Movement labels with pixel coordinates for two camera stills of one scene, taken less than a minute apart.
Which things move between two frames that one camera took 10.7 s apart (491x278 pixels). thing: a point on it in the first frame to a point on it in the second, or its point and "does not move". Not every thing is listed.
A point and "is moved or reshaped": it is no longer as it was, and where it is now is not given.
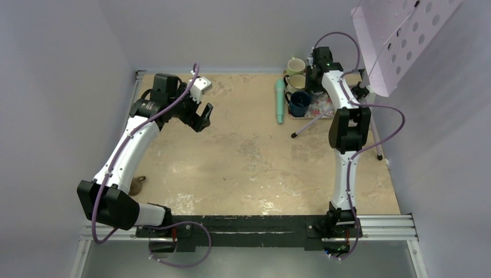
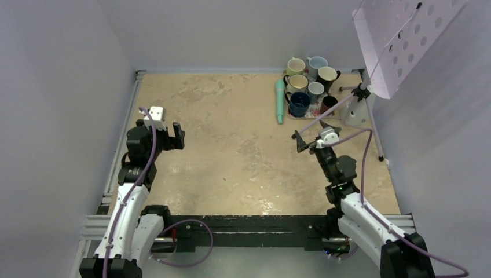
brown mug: x=136 y=185 is moved or reshaped
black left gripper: x=197 y=123 to x=171 y=141
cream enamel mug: x=295 y=83 does not move
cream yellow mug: x=296 y=66 does not move
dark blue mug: x=299 y=102 does not move
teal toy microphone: x=280 y=88 does not move
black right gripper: x=318 y=88 to x=301 y=145
